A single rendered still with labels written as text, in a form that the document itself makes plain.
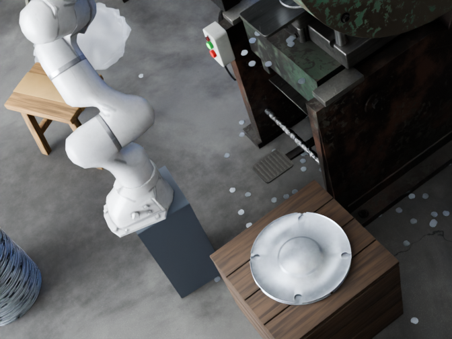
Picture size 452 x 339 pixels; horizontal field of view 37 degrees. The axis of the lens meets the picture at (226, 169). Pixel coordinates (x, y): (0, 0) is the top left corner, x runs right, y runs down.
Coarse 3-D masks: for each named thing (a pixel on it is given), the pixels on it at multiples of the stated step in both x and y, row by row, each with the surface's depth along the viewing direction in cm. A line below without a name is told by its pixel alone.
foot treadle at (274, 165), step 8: (312, 144) 241; (272, 152) 242; (280, 152) 241; (296, 152) 241; (264, 160) 241; (272, 160) 240; (280, 160) 239; (288, 160) 238; (256, 168) 239; (264, 168) 238; (272, 168) 238; (280, 168) 237; (288, 168) 236; (264, 176) 236; (272, 176) 236
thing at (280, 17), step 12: (264, 0) 196; (276, 0) 195; (288, 0) 193; (252, 12) 194; (264, 12) 193; (276, 12) 192; (288, 12) 190; (300, 12) 189; (252, 24) 191; (264, 24) 190; (276, 24) 189; (288, 24) 189; (300, 24) 195; (264, 36) 188; (300, 36) 199
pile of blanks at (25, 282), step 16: (0, 240) 230; (0, 256) 229; (16, 256) 239; (0, 272) 229; (16, 272) 237; (32, 272) 248; (0, 288) 232; (16, 288) 239; (32, 288) 247; (0, 304) 236; (16, 304) 242; (32, 304) 248; (0, 320) 245
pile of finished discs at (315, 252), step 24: (288, 216) 201; (312, 216) 199; (264, 240) 198; (288, 240) 196; (312, 240) 194; (336, 240) 192; (264, 264) 194; (288, 264) 191; (312, 264) 189; (336, 264) 188; (264, 288) 189; (288, 288) 187; (312, 288) 186; (336, 288) 184
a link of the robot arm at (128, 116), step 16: (80, 64) 173; (64, 80) 172; (80, 80) 172; (96, 80) 174; (64, 96) 174; (80, 96) 173; (96, 96) 173; (112, 96) 175; (128, 96) 178; (112, 112) 175; (128, 112) 176; (144, 112) 177; (112, 128) 175; (128, 128) 176; (144, 128) 179
